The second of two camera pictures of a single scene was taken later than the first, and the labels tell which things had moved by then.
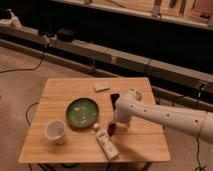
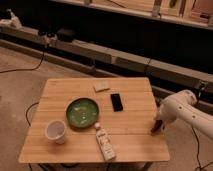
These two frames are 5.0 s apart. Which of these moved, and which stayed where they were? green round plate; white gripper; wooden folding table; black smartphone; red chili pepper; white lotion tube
Moved: white gripper; red chili pepper
Stayed: white lotion tube; black smartphone; green round plate; wooden folding table
